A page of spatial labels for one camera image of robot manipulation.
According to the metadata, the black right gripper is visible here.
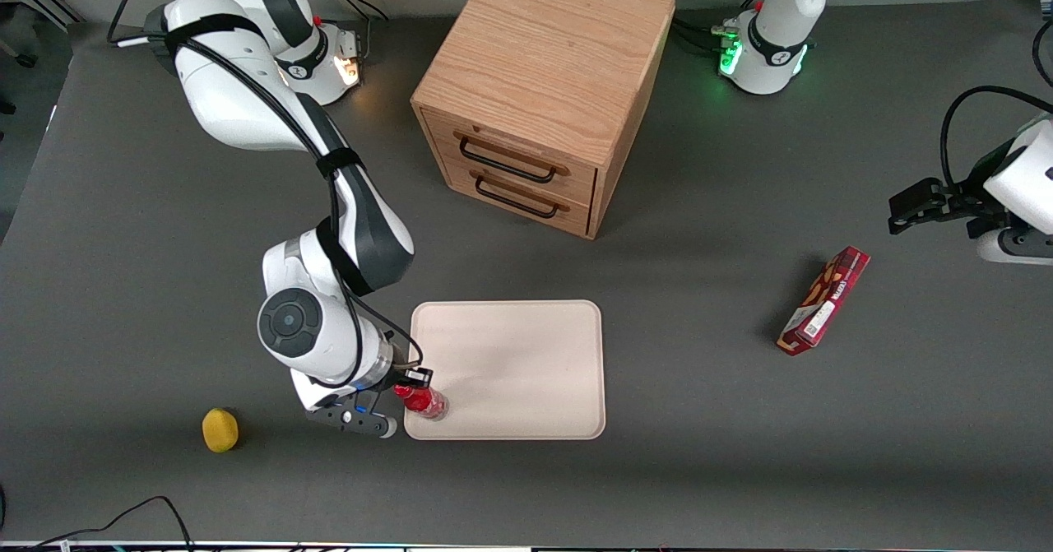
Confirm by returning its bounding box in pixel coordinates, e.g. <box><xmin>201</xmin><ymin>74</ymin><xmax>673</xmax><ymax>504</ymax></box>
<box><xmin>355</xmin><ymin>356</ymin><xmax>435</xmax><ymax>413</ymax></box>

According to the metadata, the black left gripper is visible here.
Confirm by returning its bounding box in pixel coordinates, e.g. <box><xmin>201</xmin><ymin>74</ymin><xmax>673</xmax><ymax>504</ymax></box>
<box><xmin>888</xmin><ymin>177</ymin><xmax>1009</xmax><ymax>240</ymax></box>

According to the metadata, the red coke bottle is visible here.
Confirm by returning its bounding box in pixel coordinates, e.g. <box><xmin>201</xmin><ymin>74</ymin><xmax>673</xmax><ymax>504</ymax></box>
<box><xmin>393</xmin><ymin>381</ymin><xmax>450</xmax><ymax>422</ymax></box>

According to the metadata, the beige plastic tray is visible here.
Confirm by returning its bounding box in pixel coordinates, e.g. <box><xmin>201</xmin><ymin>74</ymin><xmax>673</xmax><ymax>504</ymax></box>
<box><xmin>403</xmin><ymin>299</ymin><xmax>607</xmax><ymax>441</ymax></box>

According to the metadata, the red snack box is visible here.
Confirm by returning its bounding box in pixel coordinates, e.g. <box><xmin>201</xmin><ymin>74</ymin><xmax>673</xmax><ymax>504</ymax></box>
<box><xmin>777</xmin><ymin>246</ymin><xmax>871</xmax><ymax>357</ymax></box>

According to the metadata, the wooden drawer front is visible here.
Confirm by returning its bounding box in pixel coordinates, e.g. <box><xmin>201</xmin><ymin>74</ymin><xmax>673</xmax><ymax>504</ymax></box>
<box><xmin>440</xmin><ymin>160</ymin><xmax>593</xmax><ymax>237</ymax></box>
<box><xmin>422</xmin><ymin>110</ymin><xmax>599</xmax><ymax>207</ymax></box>

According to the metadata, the yellow lemon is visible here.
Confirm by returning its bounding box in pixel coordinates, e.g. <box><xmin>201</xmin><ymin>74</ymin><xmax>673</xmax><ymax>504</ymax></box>
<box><xmin>202</xmin><ymin>408</ymin><xmax>240</xmax><ymax>454</ymax></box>

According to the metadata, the wooden drawer cabinet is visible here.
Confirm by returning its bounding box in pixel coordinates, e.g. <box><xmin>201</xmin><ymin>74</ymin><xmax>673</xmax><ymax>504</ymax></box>
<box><xmin>411</xmin><ymin>0</ymin><xmax>677</xmax><ymax>241</ymax></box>

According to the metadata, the black looped gripper cable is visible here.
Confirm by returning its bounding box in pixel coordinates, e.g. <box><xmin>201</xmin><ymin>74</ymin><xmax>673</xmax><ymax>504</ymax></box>
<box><xmin>940</xmin><ymin>86</ymin><xmax>1053</xmax><ymax>193</ymax></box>

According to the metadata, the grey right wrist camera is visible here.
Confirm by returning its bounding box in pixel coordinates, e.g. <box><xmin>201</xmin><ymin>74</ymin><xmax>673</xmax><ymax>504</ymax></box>
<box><xmin>306</xmin><ymin>402</ymin><xmax>399</xmax><ymax>440</ymax></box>

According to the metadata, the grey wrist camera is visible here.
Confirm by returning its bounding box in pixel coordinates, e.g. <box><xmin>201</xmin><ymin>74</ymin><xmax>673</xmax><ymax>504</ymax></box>
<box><xmin>306</xmin><ymin>402</ymin><xmax>399</xmax><ymax>440</ymax></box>
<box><xmin>976</xmin><ymin>227</ymin><xmax>1053</xmax><ymax>267</ymax></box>

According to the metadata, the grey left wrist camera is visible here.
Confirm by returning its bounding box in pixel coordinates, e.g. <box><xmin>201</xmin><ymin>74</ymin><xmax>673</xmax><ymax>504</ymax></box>
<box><xmin>976</xmin><ymin>227</ymin><xmax>1053</xmax><ymax>267</ymax></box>

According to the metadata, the black metal drawer handle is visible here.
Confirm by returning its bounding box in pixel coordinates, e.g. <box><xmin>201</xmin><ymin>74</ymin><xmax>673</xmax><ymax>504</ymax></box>
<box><xmin>458</xmin><ymin>137</ymin><xmax>559</xmax><ymax>184</ymax></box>
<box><xmin>474</xmin><ymin>174</ymin><xmax>561</xmax><ymax>220</ymax></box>

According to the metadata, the black strapped arm cable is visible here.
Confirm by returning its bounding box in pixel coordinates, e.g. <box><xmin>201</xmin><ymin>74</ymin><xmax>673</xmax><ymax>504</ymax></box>
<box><xmin>107</xmin><ymin>0</ymin><xmax>425</xmax><ymax>390</ymax></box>

